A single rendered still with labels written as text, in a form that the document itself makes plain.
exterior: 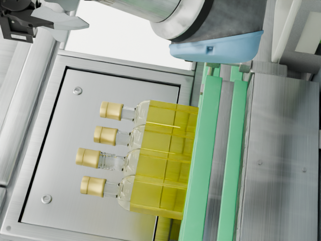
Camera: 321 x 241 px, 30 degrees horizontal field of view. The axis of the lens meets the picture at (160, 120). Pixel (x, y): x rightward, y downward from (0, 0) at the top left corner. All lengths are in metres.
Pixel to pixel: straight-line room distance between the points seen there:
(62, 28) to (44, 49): 0.52
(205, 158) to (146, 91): 0.43
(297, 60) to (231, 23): 0.44
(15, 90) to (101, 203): 0.36
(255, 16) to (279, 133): 0.34
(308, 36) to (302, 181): 0.27
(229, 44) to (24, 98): 0.76
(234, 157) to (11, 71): 0.67
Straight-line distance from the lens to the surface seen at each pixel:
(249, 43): 0.76
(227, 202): 1.00
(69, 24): 0.98
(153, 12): 0.72
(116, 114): 1.21
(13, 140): 1.37
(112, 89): 1.42
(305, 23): 1.10
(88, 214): 1.26
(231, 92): 1.12
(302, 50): 1.16
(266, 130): 1.06
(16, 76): 1.49
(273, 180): 1.01
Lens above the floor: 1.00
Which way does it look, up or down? 2 degrees up
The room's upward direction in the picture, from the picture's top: 81 degrees counter-clockwise
